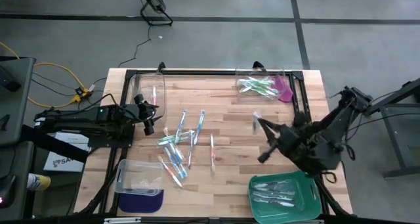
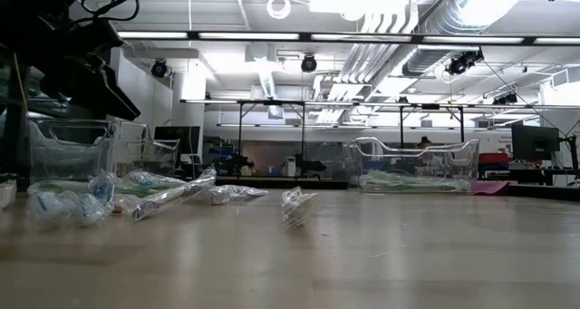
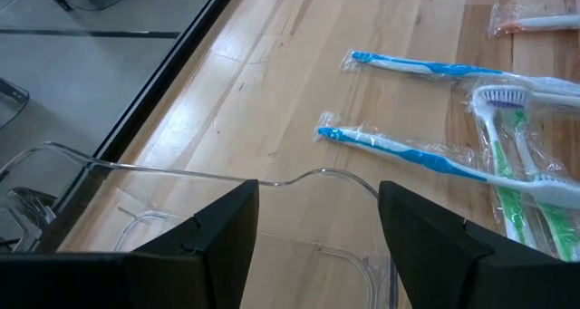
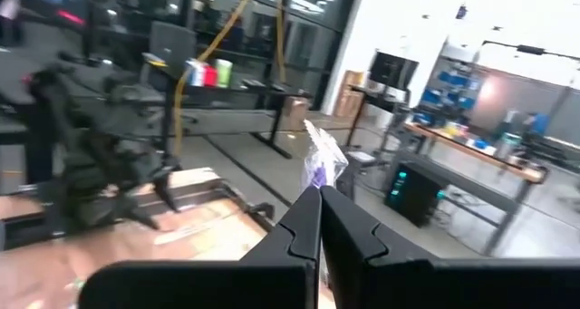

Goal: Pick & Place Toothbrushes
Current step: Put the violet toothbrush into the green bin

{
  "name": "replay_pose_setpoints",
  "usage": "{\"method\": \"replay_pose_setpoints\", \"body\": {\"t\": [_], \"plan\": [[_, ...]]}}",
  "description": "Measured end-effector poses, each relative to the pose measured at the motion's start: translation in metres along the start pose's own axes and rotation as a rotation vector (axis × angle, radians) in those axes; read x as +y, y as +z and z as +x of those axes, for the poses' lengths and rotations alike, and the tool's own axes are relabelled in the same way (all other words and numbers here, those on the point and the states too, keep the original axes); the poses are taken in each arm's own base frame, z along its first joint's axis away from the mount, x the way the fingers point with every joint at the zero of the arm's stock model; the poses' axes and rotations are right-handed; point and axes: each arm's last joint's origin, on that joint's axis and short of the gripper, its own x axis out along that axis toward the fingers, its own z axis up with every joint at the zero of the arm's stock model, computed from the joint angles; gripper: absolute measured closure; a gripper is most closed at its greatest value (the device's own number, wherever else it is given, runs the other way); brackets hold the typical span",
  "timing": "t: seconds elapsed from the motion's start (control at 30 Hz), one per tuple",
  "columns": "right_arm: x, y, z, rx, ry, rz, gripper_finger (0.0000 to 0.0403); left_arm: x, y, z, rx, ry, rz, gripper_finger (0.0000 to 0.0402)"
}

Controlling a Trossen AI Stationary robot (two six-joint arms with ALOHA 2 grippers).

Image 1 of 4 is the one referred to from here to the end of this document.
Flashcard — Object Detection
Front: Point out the clear plastic bin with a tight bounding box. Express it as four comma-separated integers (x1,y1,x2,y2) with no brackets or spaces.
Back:
234,68,286,103
113,158,165,197
129,72,167,123

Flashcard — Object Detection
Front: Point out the blue toothbrush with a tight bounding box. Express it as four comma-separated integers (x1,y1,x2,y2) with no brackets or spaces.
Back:
192,109,206,146
174,108,188,145
162,127,184,162
163,146,184,180
169,141,189,179

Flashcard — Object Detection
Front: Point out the black floor fan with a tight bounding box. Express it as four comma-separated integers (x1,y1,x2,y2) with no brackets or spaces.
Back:
133,0,174,27

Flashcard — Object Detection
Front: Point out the green plastic bin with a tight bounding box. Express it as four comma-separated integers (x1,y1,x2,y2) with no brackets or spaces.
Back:
247,170,322,224

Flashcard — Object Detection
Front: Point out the dark blue mat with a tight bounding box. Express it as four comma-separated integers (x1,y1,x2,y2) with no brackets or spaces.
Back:
117,188,165,214

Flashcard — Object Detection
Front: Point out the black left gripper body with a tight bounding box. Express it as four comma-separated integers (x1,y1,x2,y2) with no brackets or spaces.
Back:
131,93,156,137

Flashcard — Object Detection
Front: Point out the yellow white spray can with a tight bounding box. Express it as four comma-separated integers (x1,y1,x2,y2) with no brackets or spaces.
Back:
26,173,52,192

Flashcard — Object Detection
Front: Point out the pink mat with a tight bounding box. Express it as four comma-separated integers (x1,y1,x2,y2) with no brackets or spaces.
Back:
270,73,294,103

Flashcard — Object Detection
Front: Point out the green toothbrush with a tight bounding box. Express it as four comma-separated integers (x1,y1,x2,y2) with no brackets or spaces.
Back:
157,135,197,146
238,79,273,87
247,76,275,84
156,130,196,143
251,85,280,96
239,84,266,94
242,82,280,93

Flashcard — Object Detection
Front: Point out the black floor cable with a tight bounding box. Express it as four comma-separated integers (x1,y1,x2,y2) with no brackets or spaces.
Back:
117,24,152,68

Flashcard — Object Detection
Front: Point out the white label strip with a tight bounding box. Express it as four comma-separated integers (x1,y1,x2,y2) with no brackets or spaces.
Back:
104,217,142,224

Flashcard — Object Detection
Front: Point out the white printed box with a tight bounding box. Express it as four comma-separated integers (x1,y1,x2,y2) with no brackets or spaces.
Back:
43,133,91,173

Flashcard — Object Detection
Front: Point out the black diagonal beam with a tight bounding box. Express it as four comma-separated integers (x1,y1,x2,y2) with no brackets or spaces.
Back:
20,124,90,164

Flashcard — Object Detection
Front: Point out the black computer mouse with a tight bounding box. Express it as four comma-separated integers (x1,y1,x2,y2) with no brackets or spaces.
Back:
0,174,16,209

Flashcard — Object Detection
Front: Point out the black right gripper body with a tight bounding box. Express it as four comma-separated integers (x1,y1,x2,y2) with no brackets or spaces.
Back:
257,114,308,164

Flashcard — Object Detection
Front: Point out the purple toothbrush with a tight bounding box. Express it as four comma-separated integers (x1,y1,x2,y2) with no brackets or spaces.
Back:
253,198,296,208
251,190,295,200
186,129,196,169
255,186,293,194
254,180,292,189
251,111,262,135

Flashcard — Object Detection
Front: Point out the yellow power plug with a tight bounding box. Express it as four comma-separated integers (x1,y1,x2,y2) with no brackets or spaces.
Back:
71,87,92,104

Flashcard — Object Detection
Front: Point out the yellow floor cable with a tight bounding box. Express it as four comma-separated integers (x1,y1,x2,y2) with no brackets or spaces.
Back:
0,41,89,109

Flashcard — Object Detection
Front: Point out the grey metal table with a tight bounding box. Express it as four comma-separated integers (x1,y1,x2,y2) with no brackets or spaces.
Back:
362,76,420,179

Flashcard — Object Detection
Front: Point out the dark grey desk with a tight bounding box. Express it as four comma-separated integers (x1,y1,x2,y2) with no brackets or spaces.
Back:
0,141,35,220
0,56,37,146

